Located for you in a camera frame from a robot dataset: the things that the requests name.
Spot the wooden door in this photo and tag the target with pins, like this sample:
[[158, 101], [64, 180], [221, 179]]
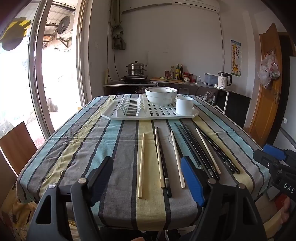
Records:
[[266, 97]]

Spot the white air conditioner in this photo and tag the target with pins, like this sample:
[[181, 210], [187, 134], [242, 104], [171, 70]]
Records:
[[196, 4]]

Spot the white plastic dish rack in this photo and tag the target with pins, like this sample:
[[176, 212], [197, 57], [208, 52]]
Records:
[[161, 113]]

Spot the green yellow-label bottle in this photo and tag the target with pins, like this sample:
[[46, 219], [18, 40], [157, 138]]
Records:
[[177, 71]]

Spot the white utensil cup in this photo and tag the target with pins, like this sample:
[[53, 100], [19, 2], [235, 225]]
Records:
[[184, 106]]

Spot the light wooden chopstick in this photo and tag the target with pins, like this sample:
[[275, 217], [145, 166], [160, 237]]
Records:
[[141, 166], [207, 148], [159, 157], [177, 157]]

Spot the long metal shelf table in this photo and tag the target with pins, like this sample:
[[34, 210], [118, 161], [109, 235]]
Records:
[[208, 87]]

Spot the striped tablecloth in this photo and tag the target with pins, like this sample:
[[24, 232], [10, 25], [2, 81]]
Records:
[[92, 150]]

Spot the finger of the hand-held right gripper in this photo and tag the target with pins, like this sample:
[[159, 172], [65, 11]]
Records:
[[275, 151], [262, 158]]

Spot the giraffe wall poster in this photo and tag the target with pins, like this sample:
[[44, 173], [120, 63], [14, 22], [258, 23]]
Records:
[[235, 58]]

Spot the clear glass bottle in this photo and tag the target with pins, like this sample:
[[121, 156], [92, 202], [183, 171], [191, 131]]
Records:
[[171, 72]]

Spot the outdoor air conditioner unit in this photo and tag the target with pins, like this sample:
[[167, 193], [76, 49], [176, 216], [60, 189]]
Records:
[[63, 25]]

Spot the black panel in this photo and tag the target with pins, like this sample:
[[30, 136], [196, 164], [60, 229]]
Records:
[[235, 109]]

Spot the white electric kettle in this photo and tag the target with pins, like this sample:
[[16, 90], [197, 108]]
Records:
[[223, 80]]

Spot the hanging plastic bags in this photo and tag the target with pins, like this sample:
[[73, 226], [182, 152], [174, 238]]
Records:
[[269, 69]]

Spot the brown wooden chair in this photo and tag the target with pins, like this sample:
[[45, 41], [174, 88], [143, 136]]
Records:
[[16, 148]]

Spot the clear plastic container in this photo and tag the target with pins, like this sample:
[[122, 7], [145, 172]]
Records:
[[210, 78]]

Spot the white refrigerator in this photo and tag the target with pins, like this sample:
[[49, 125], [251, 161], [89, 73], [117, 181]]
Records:
[[289, 111]]

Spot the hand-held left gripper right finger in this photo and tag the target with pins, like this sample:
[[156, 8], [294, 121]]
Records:
[[193, 180]]

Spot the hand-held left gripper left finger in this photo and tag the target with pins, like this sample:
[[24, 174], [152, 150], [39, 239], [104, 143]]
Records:
[[101, 178]]

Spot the beige power strip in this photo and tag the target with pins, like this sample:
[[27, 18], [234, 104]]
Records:
[[106, 76]]

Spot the hanging grey cloth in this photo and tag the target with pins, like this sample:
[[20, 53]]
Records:
[[118, 34]]

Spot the wooden cutting board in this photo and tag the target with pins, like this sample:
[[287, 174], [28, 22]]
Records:
[[161, 79]]

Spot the small metal shelf table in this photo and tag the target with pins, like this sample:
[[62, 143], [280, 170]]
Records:
[[124, 86]]

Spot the sliding glass door frame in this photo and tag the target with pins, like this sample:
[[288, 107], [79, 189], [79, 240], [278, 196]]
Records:
[[34, 69]]

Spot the steel steamer pot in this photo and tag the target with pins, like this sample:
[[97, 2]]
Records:
[[135, 68]]

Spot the gas stove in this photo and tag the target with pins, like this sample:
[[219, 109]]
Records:
[[134, 79]]

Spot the small white bowl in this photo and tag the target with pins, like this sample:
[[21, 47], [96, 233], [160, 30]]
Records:
[[161, 90]]

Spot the dark glass bottle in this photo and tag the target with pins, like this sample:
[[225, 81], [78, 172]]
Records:
[[181, 71]]

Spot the yellow patterned cloth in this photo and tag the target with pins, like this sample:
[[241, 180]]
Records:
[[13, 213]]

